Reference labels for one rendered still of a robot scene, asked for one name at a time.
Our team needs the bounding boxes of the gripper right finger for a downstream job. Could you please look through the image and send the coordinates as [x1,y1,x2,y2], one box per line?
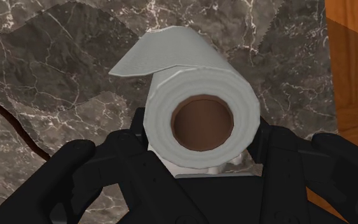
[246,116,358,224]

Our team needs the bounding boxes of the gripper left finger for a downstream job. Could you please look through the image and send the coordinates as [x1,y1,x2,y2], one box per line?
[0,107,211,224]

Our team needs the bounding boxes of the white toilet paper roll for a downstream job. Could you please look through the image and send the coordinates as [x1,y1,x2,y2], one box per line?
[108,25,261,178]

